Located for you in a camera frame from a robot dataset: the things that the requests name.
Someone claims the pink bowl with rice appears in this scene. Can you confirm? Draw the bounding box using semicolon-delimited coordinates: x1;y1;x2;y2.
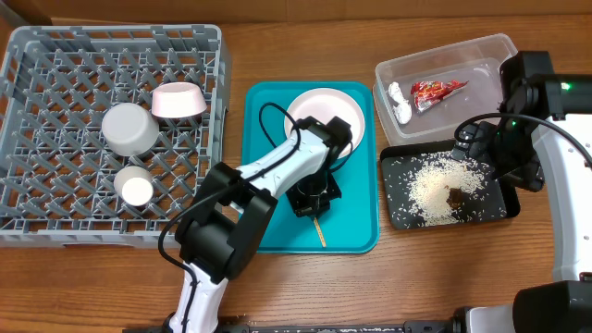
151;82;207;118

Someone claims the spilled white rice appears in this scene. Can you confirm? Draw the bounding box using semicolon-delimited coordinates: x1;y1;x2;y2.
386;150;508;228

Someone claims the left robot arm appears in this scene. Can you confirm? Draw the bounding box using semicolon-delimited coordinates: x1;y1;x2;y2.
163;117;352;332

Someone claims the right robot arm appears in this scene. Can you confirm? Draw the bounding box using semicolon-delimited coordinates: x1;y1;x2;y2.
452;74;591;333

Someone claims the black plastic tray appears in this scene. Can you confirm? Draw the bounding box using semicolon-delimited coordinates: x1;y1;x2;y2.
379;136;522;231

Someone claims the white tissue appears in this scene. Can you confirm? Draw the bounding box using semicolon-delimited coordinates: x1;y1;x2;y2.
388;81;413;125

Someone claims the wooden chopstick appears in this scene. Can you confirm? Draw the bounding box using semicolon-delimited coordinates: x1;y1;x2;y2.
313;217;327;248

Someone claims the grey bowl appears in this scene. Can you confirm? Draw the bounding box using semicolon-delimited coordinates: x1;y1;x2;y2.
101;103;160;156

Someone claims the red snack wrapper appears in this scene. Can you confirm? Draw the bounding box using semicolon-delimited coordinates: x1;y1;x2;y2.
411;80;468;113

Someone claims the grey dishwasher rack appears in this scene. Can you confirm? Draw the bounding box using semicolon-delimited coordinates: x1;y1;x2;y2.
1;24;232;248

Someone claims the black rail at bottom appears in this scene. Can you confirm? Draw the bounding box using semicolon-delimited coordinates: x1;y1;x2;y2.
122;314;463;333

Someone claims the white round plate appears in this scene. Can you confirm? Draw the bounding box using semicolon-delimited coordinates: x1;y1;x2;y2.
287;88;365;158

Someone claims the teal plastic tray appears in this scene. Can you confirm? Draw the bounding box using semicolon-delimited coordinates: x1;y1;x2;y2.
241;81;379;254

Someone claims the white paper cup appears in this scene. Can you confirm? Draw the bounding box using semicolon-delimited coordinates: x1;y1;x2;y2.
114;166;154;206

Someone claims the clear plastic bin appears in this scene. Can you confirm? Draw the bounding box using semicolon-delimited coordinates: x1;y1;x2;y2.
373;33;517;146

